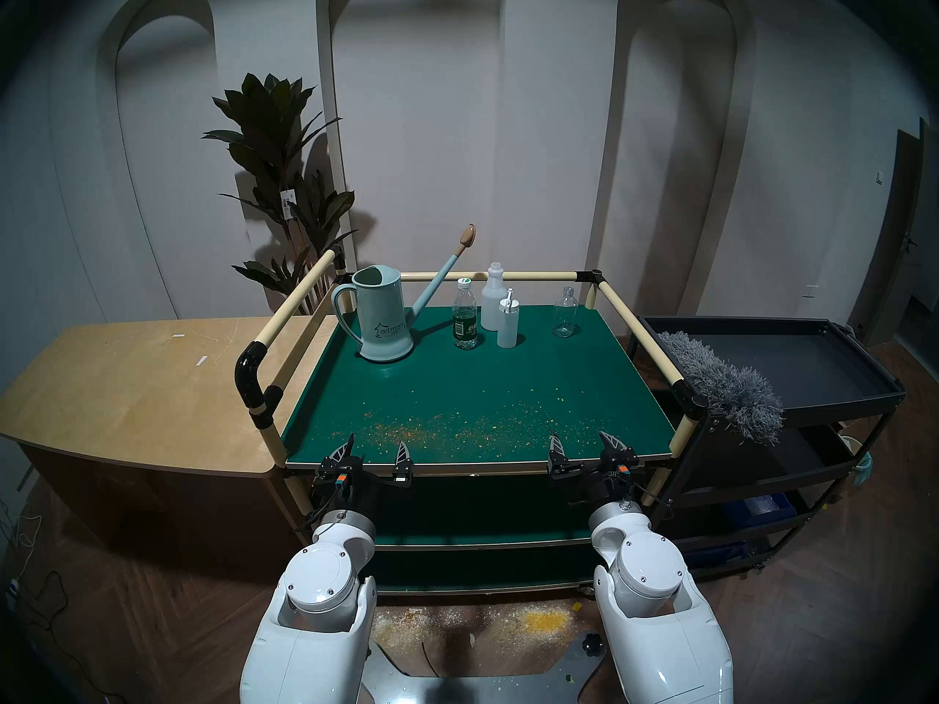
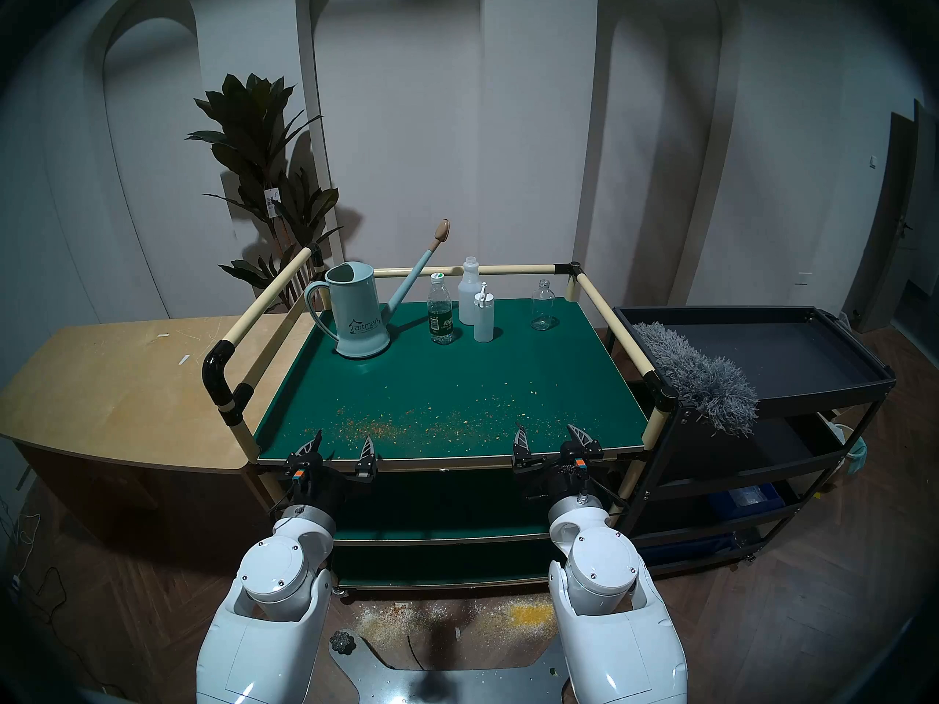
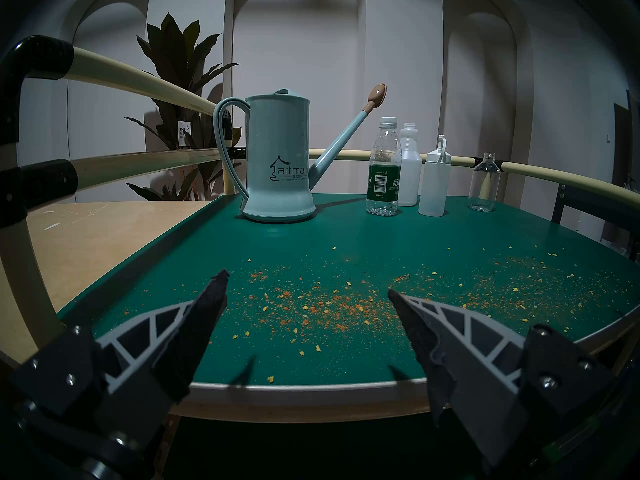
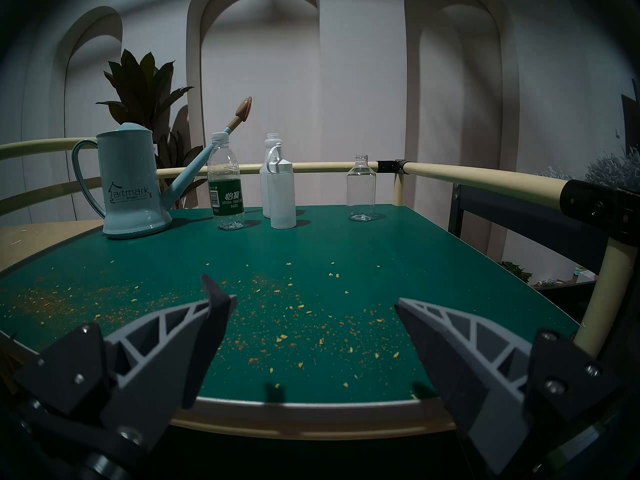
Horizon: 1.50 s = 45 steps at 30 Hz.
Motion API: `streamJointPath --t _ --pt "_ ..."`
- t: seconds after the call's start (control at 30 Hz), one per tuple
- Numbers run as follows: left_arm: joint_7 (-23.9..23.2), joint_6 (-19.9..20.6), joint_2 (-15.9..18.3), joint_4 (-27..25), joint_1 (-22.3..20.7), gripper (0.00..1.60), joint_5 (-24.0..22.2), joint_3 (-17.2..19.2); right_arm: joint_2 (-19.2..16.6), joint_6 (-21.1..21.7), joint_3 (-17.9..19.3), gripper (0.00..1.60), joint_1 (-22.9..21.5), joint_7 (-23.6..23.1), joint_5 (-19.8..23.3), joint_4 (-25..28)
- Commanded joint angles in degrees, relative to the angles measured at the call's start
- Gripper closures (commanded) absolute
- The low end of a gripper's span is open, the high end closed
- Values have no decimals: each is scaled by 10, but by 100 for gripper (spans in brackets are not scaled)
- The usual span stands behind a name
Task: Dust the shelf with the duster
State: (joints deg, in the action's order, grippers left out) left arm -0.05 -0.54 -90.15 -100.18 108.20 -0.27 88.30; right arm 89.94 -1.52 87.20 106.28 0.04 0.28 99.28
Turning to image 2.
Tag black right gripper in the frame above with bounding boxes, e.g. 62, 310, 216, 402
512, 424, 606, 501

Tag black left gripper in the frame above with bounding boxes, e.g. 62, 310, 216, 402
282, 430, 379, 520

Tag grey fluffy duster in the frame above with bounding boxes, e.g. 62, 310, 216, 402
632, 323, 760, 438

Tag green shelf cart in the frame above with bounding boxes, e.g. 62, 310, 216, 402
202, 244, 679, 601

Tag clear glass bottle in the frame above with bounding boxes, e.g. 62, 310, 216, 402
530, 279, 556, 331

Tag white pump bottle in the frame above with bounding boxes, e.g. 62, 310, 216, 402
473, 283, 496, 343

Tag light blue watering can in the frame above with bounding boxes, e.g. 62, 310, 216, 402
303, 219, 451, 361

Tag green label water bottle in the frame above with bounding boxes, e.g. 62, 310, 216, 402
428, 272, 456, 345

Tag white opaque plastic bottle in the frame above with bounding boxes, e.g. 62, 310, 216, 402
458, 257, 483, 326

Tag blue storage box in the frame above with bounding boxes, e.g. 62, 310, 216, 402
708, 484, 782, 516

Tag light wooden table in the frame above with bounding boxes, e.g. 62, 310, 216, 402
0, 312, 316, 564

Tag black utility cart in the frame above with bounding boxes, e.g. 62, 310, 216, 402
591, 305, 897, 590

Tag dark green potted plant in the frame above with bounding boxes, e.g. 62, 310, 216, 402
186, 73, 344, 311

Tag dark brown door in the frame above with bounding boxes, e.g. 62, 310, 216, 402
844, 100, 939, 333

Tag grey metal robot base plate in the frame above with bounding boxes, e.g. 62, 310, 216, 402
328, 629, 573, 704

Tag thin floor cables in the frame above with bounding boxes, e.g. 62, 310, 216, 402
0, 490, 67, 630

